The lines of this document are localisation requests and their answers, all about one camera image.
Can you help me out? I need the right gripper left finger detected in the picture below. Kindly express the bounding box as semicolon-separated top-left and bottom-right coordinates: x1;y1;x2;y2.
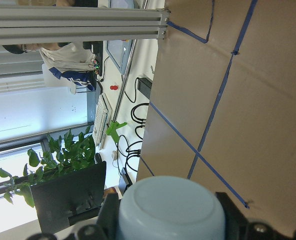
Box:
25;192;121;240

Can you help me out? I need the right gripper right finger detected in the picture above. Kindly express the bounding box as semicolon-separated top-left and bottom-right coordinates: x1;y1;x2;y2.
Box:
215;192;296;240

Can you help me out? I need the light blue ikea cup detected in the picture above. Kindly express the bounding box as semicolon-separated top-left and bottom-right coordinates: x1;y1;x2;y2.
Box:
116;176;226;240

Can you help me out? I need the black monitor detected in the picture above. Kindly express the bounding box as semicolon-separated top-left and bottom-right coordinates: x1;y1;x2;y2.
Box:
30;161;107;234

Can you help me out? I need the green potted plant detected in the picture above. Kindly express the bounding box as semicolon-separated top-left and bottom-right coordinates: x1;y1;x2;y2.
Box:
0;126;96;208

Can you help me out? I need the reacher grabber tool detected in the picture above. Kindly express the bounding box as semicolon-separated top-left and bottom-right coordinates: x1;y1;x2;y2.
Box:
105;0;149;145

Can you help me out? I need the white keyboard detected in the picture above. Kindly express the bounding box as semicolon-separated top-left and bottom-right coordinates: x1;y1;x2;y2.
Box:
92;93;112;150

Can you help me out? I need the small red object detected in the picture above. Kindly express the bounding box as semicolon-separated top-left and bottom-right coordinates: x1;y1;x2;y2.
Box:
109;85;119;91

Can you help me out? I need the black power adapter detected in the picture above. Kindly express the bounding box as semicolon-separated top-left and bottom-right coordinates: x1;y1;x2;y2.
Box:
137;77;153;99

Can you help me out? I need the seated person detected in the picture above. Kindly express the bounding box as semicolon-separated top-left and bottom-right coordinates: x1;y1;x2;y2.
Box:
2;42;97;91

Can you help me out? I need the teach pendant tablet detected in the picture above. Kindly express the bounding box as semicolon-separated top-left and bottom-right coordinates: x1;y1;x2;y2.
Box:
105;40;134;75

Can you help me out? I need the aluminium frame post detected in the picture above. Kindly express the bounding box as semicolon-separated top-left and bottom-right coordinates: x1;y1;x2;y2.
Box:
0;5;170;46

